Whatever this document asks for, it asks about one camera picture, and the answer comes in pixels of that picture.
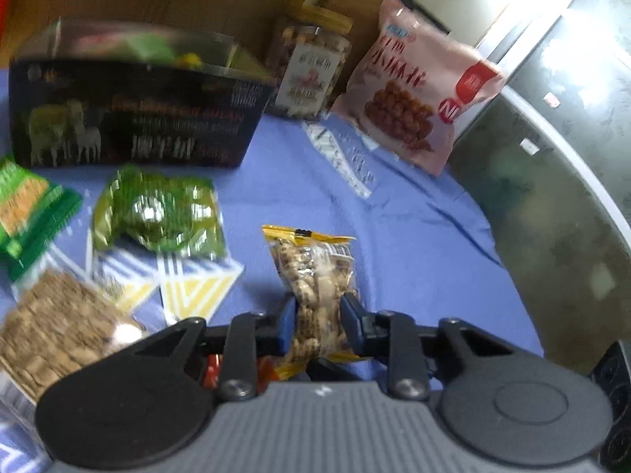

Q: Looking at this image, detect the blue printed cloth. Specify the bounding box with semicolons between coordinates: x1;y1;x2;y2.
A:
0;66;545;473

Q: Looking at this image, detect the clear packet of brown seeds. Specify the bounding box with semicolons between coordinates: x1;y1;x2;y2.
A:
0;268;149;405

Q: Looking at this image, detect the peanut packet with yellow top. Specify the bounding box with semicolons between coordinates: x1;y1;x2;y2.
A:
261;225;366;381

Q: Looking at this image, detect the black cardboard box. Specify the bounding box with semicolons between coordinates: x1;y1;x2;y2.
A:
9;17;277;171

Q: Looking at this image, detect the shiny green snack packet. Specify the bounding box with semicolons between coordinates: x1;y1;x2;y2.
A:
91;165;228;259

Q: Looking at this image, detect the green and orange snack packet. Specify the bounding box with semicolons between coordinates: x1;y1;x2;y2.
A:
0;158;84;283

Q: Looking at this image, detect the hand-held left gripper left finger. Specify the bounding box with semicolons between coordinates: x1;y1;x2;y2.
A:
131;303;297;402

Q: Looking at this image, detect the small orange snack packet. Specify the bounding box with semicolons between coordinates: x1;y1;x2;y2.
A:
203;354;277;387

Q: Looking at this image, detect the woven basket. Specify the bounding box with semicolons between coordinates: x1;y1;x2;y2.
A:
315;0;398;47

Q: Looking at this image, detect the clear nut jar gold lid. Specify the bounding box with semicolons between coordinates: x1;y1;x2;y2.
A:
266;5;354;121

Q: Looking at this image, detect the pink snack bag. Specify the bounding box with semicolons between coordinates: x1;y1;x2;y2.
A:
330;0;510;178

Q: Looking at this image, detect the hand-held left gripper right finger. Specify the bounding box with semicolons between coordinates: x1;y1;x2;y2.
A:
339;293;516;401

